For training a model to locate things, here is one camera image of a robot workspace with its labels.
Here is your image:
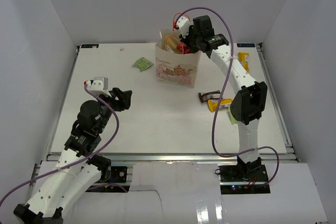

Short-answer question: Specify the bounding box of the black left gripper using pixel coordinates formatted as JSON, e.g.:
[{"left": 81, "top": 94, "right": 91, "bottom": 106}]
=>
[{"left": 94, "top": 87, "right": 132, "bottom": 133}]

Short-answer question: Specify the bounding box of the red foil snack packet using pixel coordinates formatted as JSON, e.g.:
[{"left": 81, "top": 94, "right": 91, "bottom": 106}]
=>
[{"left": 176, "top": 42, "right": 191, "bottom": 54}]

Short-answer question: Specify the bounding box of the large brown paper snack bag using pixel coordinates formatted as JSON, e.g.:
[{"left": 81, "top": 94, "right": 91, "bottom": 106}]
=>
[{"left": 164, "top": 35, "right": 182, "bottom": 54}]

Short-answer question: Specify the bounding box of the brown chocolate bar wrapper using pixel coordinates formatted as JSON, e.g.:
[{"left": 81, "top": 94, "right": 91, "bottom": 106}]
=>
[{"left": 198, "top": 90, "right": 221, "bottom": 103}]

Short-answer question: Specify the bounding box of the yellow snack bar wrapper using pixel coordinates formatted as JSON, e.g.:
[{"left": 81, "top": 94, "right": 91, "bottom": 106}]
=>
[{"left": 207, "top": 99, "right": 233, "bottom": 112}]

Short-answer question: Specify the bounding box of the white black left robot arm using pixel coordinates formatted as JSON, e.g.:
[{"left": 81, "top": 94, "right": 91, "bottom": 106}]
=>
[{"left": 14, "top": 87, "right": 132, "bottom": 223}]

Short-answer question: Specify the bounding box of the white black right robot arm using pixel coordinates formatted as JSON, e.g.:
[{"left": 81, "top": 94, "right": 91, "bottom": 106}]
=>
[{"left": 175, "top": 15, "right": 267, "bottom": 182}]

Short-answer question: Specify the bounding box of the cream bear paper bag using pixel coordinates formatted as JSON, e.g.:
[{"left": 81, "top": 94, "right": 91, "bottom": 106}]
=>
[{"left": 154, "top": 13, "right": 201, "bottom": 88}]

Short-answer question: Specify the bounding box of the blue logo sticker right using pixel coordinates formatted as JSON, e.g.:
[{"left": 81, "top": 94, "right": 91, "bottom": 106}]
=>
[{"left": 237, "top": 43, "right": 255, "bottom": 48}]

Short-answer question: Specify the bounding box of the blue logo sticker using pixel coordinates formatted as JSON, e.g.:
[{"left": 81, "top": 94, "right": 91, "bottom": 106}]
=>
[
  {"left": 237, "top": 43, "right": 255, "bottom": 48},
  {"left": 80, "top": 44, "right": 99, "bottom": 49}
]

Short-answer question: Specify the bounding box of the yellow snack packet far right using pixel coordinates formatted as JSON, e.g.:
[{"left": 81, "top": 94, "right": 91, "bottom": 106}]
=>
[{"left": 238, "top": 52, "right": 249, "bottom": 72}]

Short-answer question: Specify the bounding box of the blue logo sticker left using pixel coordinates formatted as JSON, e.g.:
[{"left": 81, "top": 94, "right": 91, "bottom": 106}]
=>
[{"left": 80, "top": 44, "right": 99, "bottom": 49}]

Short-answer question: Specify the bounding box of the green triangular snack packet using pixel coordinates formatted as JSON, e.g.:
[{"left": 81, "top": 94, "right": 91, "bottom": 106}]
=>
[{"left": 228, "top": 106, "right": 236, "bottom": 125}]

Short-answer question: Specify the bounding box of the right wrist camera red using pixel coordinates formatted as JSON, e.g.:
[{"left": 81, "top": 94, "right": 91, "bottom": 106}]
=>
[{"left": 174, "top": 16, "right": 192, "bottom": 38}]

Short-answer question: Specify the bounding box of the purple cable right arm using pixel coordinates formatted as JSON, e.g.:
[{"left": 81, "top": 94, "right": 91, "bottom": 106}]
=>
[{"left": 174, "top": 7, "right": 280, "bottom": 189}]

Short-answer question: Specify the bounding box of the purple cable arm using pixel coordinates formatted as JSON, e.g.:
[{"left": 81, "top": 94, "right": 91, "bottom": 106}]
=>
[
  {"left": 0, "top": 81, "right": 130, "bottom": 204},
  {"left": 174, "top": 7, "right": 280, "bottom": 189}
]

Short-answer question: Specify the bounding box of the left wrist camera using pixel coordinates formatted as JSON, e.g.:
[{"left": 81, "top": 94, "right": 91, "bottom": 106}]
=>
[{"left": 84, "top": 77, "right": 111, "bottom": 97}]

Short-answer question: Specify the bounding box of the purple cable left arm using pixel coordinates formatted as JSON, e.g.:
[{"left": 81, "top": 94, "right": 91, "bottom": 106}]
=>
[{"left": 0, "top": 81, "right": 130, "bottom": 204}]

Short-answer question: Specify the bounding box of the aluminium frame rail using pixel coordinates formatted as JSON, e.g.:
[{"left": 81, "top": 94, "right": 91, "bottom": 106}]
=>
[{"left": 46, "top": 153, "right": 299, "bottom": 164}]

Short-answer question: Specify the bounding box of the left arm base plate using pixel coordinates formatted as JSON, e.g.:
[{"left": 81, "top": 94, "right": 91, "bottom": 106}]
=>
[{"left": 104, "top": 166, "right": 128, "bottom": 183}]

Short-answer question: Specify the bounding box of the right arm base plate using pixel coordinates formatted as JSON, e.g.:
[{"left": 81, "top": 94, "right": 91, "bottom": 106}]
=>
[{"left": 216, "top": 165, "right": 268, "bottom": 182}]

